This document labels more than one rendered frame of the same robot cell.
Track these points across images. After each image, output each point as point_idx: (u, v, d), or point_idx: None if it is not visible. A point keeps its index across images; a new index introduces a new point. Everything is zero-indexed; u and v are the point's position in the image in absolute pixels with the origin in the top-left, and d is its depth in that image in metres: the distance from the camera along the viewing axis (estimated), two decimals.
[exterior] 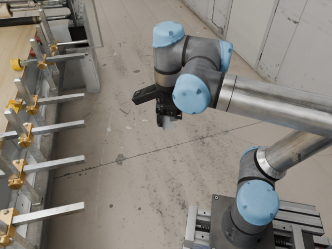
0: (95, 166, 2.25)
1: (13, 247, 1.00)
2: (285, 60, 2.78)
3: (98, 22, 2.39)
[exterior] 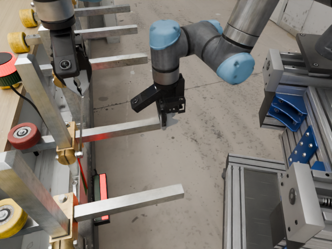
0: (122, 103, 2.14)
1: (66, 103, 0.88)
2: (314, 4, 2.67)
3: None
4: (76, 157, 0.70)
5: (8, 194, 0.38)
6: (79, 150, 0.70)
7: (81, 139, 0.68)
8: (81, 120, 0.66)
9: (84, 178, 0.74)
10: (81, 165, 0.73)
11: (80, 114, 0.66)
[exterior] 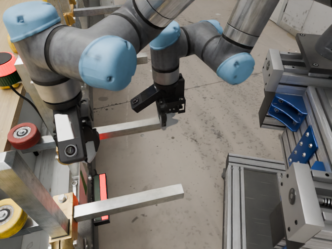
0: (122, 103, 2.14)
1: None
2: (314, 4, 2.67)
3: None
4: None
5: (8, 194, 0.38)
6: None
7: None
8: None
9: None
10: None
11: (84, 167, 0.59)
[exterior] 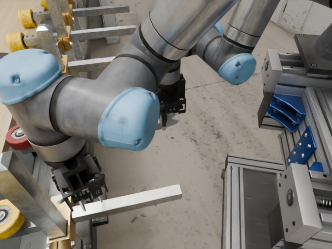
0: None
1: None
2: (314, 4, 2.67)
3: None
4: None
5: (4, 196, 0.38)
6: None
7: None
8: None
9: None
10: None
11: None
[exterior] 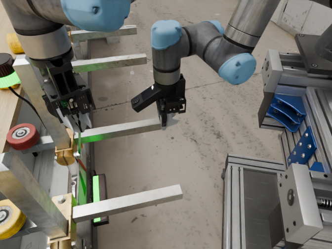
0: (121, 103, 2.14)
1: None
2: (314, 4, 2.67)
3: None
4: (75, 159, 0.70)
5: (6, 196, 0.38)
6: (78, 153, 0.69)
7: (80, 148, 0.66)
8: (80, 137, 0.62)
9: (83, 167, 0.78)
10: (80, 160, 0.74)
11: None
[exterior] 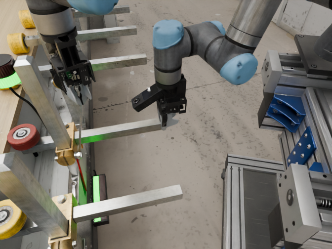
0: (121, 103, 2.14)
1: (66, 103, 0.89)
2: (314, 4, 2.67)
3: None
4: (75, 158, 0.70)
5: (7, 196, 0.38)
6: (78, 151, 0.70)
7: (80, 140, 0.69)
8: (81, 120, 0.66)
9: (83, 180, 0.74)
10: (80, 167, 0.73)
11: (80, 114, 0.67)
